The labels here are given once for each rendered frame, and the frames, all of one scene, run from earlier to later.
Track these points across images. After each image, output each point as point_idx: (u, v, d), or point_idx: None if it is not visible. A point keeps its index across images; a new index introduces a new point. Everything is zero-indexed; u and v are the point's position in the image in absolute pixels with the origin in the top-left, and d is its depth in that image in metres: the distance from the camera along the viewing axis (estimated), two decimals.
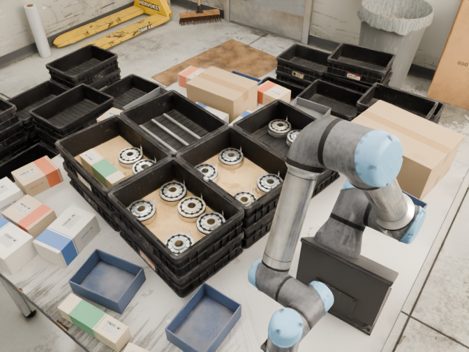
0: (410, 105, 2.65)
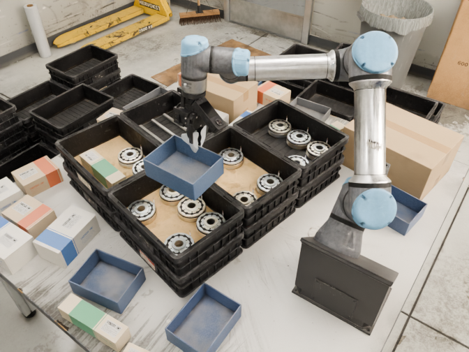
0: (410, 105, 2.65)
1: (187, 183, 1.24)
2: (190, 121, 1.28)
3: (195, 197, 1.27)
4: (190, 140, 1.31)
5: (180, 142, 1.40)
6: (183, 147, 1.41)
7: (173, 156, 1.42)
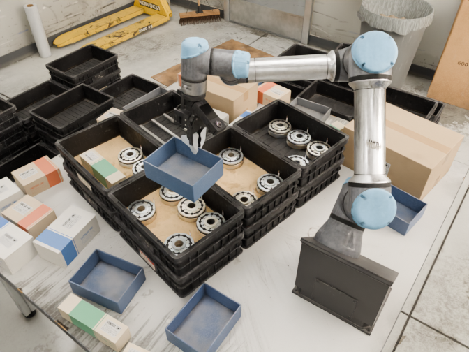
0: (410, 105, 2.65)
1: (187, 184, 1.24)
2: (190, 123, 1.29)
3: (195, 198, 1.27)
4: (190, 141, 1.31)
5: (180, 143, 1.40)
6: (183, 149, 1.41)
7: (173, 157, 1.42)
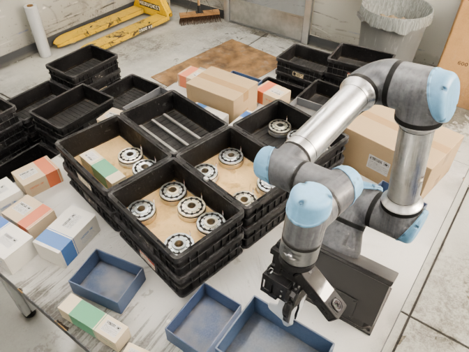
0: None
1: None
2: (289, 297, 0.85)
3: None
4: (287, 320, 0.87)
5: (263, 306, 0.96)
6: (267, 313, 0.97)
7: (251, 323, 0.99)
